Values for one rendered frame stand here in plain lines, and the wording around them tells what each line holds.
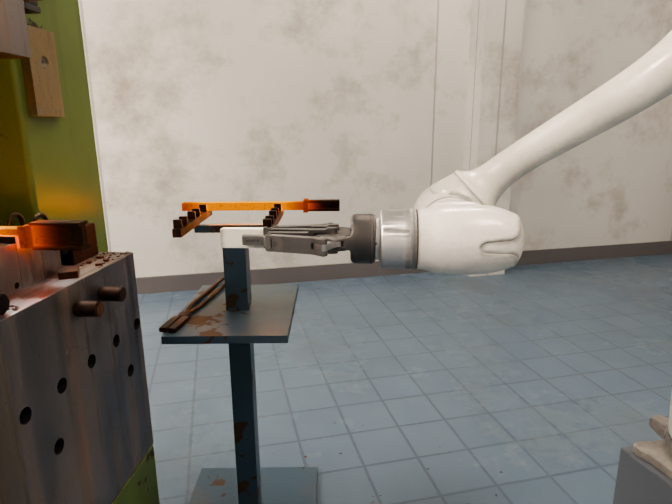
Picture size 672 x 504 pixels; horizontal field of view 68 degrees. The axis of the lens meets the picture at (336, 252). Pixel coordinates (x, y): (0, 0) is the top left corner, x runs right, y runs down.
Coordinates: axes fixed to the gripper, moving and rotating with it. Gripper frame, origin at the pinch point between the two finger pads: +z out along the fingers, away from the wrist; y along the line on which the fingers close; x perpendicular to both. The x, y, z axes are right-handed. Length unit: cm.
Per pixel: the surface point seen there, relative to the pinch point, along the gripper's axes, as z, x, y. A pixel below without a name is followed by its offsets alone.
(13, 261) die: 35.1, -3.2, -3.9
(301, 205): 1, -5, 66
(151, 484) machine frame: 29, -61, 19
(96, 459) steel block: 29, -41, 0
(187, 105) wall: 108, 32, 272
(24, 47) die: 35.0, 28.9, 6.0
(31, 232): 33.6, 0.8, -1.1
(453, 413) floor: -53, -100, 116
